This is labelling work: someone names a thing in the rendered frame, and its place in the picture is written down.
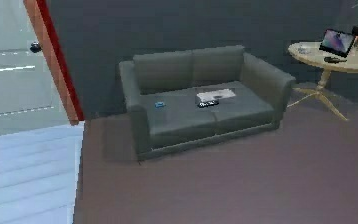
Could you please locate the dark grey sofa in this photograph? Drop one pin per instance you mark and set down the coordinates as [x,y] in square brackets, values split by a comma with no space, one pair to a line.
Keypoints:
[187,126]

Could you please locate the small blue object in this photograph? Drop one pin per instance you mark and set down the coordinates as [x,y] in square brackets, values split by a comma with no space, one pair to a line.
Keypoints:
[159,104]

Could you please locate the round cream table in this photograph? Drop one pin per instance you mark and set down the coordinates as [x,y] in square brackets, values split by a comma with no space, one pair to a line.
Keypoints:
[323,60]

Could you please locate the black round door knob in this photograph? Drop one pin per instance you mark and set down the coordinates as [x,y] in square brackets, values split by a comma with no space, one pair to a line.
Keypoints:
[35,47]

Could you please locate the small black remote control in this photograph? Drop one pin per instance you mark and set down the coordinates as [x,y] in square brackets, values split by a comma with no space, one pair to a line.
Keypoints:
[333,60]

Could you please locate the white room door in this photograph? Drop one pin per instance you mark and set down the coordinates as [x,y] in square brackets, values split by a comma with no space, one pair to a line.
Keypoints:
[17,83]

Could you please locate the black laptop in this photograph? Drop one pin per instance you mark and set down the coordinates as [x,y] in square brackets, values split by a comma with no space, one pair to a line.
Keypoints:
[337,42]

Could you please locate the red brown door frame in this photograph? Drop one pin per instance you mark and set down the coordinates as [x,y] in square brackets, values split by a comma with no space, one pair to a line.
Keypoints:
[58,66]

